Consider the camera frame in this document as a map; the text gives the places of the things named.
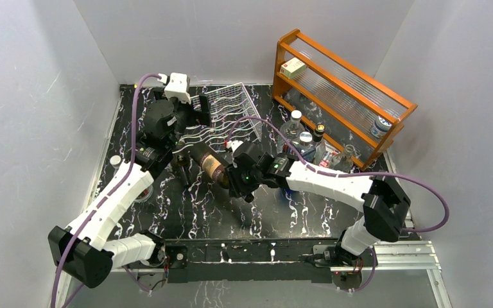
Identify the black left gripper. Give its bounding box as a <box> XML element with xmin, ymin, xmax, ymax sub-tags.
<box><xmin>156</xmin><ymin>88</ymin><xmax>210</xmax><ymax>151</ymax></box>

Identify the blue labelled clear bottle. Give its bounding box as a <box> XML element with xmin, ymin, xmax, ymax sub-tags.
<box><xmin>291</xmin><ymin>131</ymin><xmax>316</xmax><ymax>162</ymax></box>

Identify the dark green wine bottle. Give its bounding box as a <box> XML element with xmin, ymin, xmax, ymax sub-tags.
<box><xmin>171</xmin><ymin>141</ymin><xmax>191</xmax><ymax>188</ymax></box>

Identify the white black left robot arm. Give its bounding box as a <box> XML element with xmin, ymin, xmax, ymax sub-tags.
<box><xmin>48</xmin><ymin>95</ymin><xmax>211</xmax><ymax>288</ymax></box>

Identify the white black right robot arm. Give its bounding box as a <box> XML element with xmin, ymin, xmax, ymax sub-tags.
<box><xmin>225</xmin><ymin>141</ymin><xmax>411</xmax><ymax>267</ymax></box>

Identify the clear glass bottle silver cap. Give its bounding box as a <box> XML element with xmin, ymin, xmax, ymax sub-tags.
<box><xmin>277</xmin><ymin>110</ymin><xmax>306</xmax><ymax>153</ymax></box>

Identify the clear round bottle white cap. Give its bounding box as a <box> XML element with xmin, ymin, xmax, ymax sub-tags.
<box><xmin>109</xmin><ymin>155</ymin><xmax>153</xmax><ymax>203</ymax></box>

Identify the white red small box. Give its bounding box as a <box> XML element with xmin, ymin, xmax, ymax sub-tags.
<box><xmin>279</xmin><ymin>57</ymin><xmax>307</xmax><ymax>79</ymax></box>

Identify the orange wooden shelf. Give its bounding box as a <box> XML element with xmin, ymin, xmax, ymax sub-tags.
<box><xmin>273</xmin><ymin>29</ymin><xmax>417</xmax><ymax>169</ymax></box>

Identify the blue white ceramic jar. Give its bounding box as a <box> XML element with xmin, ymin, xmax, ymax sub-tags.
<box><xmin>370</xmin><ymin>116</ymin><xmax>392</xmax><ymax>139</ymax></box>

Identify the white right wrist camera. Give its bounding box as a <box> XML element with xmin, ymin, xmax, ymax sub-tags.
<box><xmin>224</xmin><ymin>140</ymin><xmax>243</xmax><ymax>154</ymax></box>

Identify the white wire wine rack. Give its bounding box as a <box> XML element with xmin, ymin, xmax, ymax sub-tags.
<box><xmin>174</xmin><ymin>83</ymin><xmax>263</xmax><ymax>153</ymax></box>

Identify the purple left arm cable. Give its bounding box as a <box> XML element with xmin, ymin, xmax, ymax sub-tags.
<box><xmin>49</xmin><ymin>73</ymin><xmax>164</xmax><ymax>308</ymax></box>

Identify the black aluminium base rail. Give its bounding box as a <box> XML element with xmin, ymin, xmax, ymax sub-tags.
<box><xmin>57</xmin><ymin>237</ymin><xmax>442</xmax><ymax>285</ymax></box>

